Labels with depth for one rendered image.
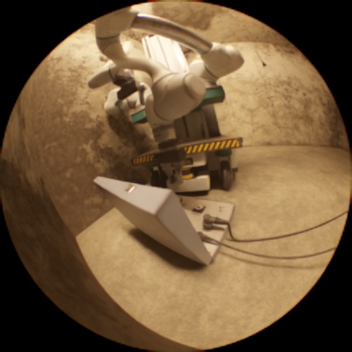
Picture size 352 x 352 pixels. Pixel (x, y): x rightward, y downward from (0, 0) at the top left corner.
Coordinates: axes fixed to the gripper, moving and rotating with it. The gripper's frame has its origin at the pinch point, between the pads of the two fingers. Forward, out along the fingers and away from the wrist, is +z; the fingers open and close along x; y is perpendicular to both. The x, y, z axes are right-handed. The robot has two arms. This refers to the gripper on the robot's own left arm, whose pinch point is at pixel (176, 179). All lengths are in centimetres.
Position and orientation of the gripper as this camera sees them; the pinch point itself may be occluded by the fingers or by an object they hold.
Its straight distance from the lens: 47.6
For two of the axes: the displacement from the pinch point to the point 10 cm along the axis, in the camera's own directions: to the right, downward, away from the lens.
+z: 2.3, 9.2, 3.2
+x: 7.7, 0.3, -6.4
